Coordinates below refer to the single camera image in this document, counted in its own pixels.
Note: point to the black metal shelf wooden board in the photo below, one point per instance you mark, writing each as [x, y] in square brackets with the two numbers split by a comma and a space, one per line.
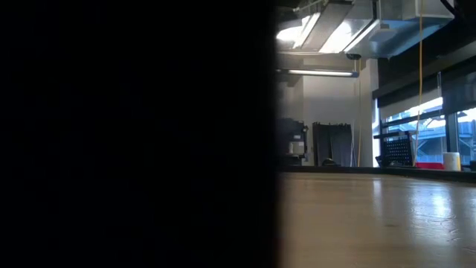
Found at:
[148, 134]

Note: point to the black background cabinet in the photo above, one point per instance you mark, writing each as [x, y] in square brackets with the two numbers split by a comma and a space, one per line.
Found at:
[294, 130]

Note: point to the black hanging curtain panel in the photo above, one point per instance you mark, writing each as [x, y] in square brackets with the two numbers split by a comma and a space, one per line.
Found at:
[331, 145]

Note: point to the black round object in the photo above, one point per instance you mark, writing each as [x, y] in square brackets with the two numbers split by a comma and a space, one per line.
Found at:
[330, 162]

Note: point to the long ceiling light strip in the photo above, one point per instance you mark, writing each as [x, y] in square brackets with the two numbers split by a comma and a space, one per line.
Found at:
[323, 73]

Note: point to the black perforated chair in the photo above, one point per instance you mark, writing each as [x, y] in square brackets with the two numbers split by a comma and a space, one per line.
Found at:
[398, 150]

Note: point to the red low object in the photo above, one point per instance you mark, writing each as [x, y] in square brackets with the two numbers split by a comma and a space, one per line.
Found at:
[429, 166]

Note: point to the white cylindrical container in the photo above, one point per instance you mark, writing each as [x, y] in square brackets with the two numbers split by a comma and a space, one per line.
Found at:
[451, 162]

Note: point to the black window roller blind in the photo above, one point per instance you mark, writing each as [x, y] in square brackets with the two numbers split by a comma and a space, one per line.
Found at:
[459, 93]

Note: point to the dome security camera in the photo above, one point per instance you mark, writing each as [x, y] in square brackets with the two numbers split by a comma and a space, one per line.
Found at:
[353, 56]

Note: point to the silver ventilation duct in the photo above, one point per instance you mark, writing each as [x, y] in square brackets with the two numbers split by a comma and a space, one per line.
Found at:
[353, 30]

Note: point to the black table frame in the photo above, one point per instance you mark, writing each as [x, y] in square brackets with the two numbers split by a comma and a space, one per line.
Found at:
[409, 172]

